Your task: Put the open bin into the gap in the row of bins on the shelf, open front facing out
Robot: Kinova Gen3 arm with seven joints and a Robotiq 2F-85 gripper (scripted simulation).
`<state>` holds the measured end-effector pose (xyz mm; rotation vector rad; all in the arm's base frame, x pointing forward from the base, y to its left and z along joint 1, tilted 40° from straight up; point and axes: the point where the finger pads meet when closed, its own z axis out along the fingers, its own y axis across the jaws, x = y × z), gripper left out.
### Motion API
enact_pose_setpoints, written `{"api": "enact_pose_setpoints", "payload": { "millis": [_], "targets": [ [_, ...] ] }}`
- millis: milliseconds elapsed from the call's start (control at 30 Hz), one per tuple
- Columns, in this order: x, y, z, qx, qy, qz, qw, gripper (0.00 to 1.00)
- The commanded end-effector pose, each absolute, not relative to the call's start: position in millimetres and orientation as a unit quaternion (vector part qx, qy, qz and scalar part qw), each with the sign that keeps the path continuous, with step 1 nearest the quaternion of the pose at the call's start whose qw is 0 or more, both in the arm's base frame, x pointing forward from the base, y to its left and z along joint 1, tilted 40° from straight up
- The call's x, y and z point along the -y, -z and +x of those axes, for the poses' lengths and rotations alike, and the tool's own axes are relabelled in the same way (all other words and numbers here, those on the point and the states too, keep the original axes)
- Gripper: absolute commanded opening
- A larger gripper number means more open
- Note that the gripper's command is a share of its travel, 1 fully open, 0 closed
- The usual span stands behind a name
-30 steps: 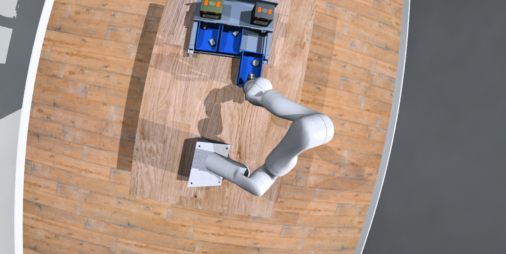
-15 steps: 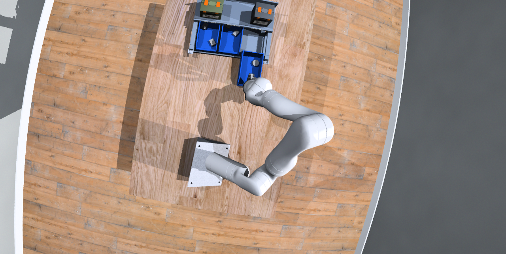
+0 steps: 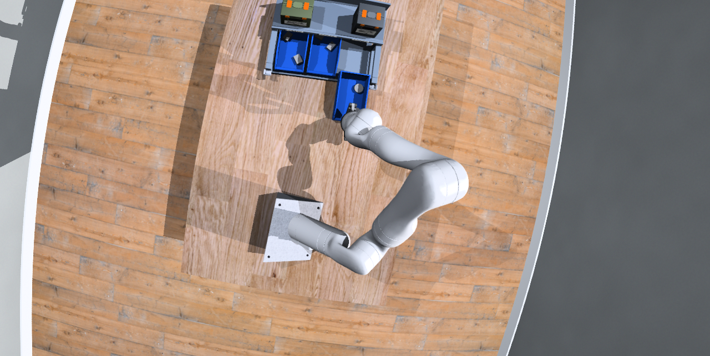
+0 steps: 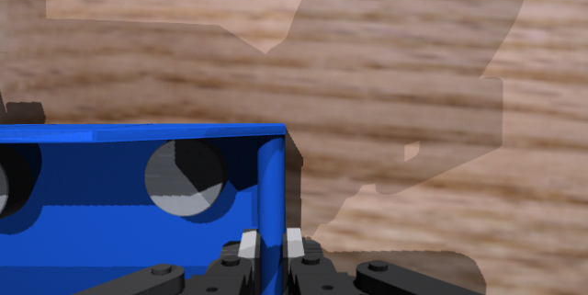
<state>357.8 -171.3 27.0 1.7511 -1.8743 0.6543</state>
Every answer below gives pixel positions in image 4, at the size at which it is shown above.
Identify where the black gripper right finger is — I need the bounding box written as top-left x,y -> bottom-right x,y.
283,228 -> 484,295

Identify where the blue bin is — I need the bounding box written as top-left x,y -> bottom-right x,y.
0,123 -> 286,295

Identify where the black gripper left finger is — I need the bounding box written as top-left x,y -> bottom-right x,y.
72,229 -> 261,295

